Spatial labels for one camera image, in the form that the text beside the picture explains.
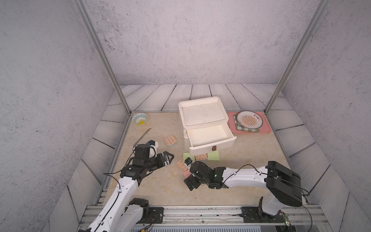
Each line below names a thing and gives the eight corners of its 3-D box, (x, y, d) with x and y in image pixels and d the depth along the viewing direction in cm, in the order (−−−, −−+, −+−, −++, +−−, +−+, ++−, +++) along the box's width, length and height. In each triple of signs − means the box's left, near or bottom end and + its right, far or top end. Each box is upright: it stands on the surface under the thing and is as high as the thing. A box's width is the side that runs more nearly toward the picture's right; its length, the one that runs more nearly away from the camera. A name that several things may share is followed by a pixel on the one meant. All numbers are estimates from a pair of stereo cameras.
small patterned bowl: (130, 123, 116) (129, 120, 113) (138, 114, 122) (136, 111, 119) (143, 127, 113) (142, 123, 110) (149, 117, 119) (148, 114, 117)
